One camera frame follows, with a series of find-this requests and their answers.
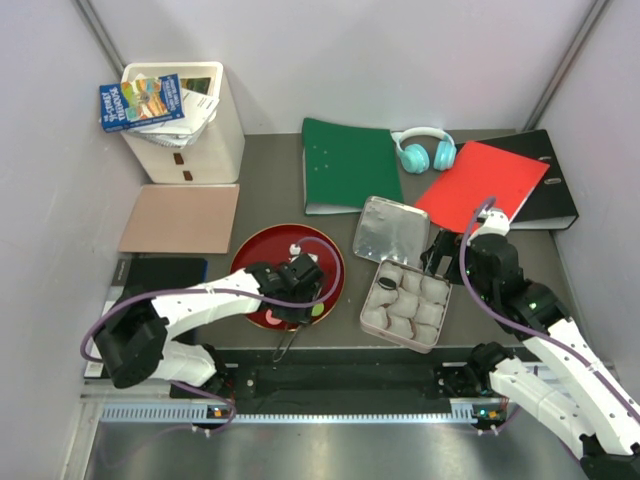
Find green round cookie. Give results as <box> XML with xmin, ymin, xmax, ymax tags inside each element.
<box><xmin>311</xmin><ymin>303</ymin><xmax>324</xmax><ymax>317</ymax></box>

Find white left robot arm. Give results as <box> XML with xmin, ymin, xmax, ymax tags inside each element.
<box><xmin>92</xmin><ymin>252</ymin><xmax>324</xmax><ymax>397</ymax></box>

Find white papers in bin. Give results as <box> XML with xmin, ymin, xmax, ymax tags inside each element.
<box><xmin>128</xmin><ymin>76</ymin><xmax>219</xmax><ymax>149</ymax></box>

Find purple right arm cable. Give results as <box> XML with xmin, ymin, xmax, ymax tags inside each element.
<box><xmin>458</xmin><ymin>196</ymin><xmax>640</xmax><ymax>416</ymax></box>

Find pink round cookie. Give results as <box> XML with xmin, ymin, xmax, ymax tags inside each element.
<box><xmin>265</xmin><ymin>309</ymin><xmax>282</xmax><ymax>326</ymax></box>

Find blue treehouse book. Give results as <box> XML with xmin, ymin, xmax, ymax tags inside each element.
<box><xmin>99</xmin><ymin>74</ymin><xmax>184</xmax><ymax>133</ymax></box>

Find teal headphones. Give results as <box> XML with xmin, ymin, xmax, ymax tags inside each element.
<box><xmin>391</xmin><ymin>127</ymin><xmax>457</xmax><ymax>175</ymax></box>

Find black ring binder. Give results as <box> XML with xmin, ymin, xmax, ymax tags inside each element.
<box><xmin>475</xmin><ymin>130</ymin><xmax>578</xmax><ymax>230</ymax></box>

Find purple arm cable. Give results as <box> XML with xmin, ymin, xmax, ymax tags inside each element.
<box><xmin>458</xmin><ymin>196</ymin><xmax>640</xmax><ymax>416</ymax></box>
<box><xmin>81</xmin><ymin>236</ymin><xmax>344</xmax><ymax>432</ymax></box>

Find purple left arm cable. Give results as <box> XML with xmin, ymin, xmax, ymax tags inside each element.
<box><xmin>81</xmin><ymin>236</ymin><xmax>344</xmax><ymax>432</ymax></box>

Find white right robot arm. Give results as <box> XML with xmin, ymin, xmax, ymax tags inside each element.
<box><xmin>421</xmin><ymin>203</ymin><xmax>639</xmax><ymax>479</ymax></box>

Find silver tin lid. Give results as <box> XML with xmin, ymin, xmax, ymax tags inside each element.
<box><xmin>353</xmin><ymin>196</ymin><xmax>430</xmax><ymax>268</ymax></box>

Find white storage bin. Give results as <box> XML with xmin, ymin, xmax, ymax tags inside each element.
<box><xmin>122</xmin><ymin>61</ymin><xmax>245</xmax><ymax>184</ymax></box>

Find green ring binder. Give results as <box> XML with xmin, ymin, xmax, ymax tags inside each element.
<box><xmin>301</xmin><ymin>117</ymin><xmax>404</xmax><ymax>216</ymax></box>

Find black sandwich cookie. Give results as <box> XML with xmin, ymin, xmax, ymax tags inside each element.
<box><xmin>377</xmin><ymin>277</ymin><xmax>397</xmax><ymax>291</ymax></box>

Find red folder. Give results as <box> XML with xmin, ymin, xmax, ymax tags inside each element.
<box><xmin>415</xmin><ymin>141</ymin><xmax>549</xmax><ymax>233</ymax></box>

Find pink cookie tin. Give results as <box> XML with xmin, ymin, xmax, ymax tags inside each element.
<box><xmin>360</xmin><ymin>260</ymin><xmax>452</xmax><ymax>354</ymax></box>

